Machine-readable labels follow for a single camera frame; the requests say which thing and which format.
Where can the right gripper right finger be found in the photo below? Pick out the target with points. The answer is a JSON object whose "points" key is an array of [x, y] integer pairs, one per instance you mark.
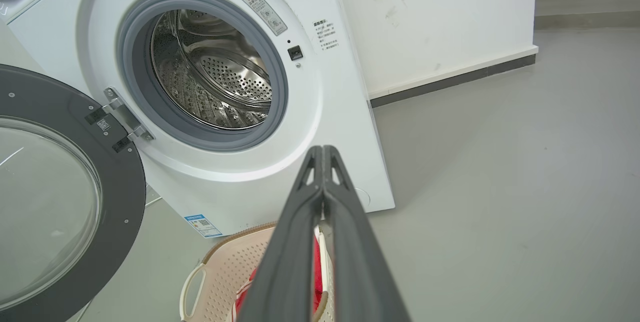
{"points": [[360, 272]]}

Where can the white text notice sticker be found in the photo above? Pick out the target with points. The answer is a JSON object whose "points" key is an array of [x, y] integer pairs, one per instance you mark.
{"points": [[325, 35]]}

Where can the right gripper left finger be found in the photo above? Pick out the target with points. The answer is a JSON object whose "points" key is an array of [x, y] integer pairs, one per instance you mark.
{"points": [[285, 262]]}

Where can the red garment with white trim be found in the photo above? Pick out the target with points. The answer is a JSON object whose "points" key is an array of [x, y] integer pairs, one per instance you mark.
{"points": [[317, 282]]}

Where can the dark square recessed port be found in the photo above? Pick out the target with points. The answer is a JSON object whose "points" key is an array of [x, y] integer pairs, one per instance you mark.
{"points": [[295, 52]]}

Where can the beige perforated laundry basket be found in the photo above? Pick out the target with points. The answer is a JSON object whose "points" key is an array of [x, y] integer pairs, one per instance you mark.
{"points": [[225, 272]]}

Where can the white front-load washing machine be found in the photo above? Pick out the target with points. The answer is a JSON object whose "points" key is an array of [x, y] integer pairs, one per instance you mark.
{"points": [[225, 172]]}

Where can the grey caution sticker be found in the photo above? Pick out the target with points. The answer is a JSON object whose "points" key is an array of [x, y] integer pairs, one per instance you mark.
{"points": [[263, 11]]}

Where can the round white filter cover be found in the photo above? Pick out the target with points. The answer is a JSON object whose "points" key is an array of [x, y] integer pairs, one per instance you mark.
{"points": [[365, 198]]}

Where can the blue energy label sticker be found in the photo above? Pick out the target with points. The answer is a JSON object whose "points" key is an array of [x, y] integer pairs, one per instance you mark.
{"points": [[203, 226]]}

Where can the round black glass washer door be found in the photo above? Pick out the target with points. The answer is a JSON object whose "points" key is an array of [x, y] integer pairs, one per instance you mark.
{"points": [[115, 212]]}

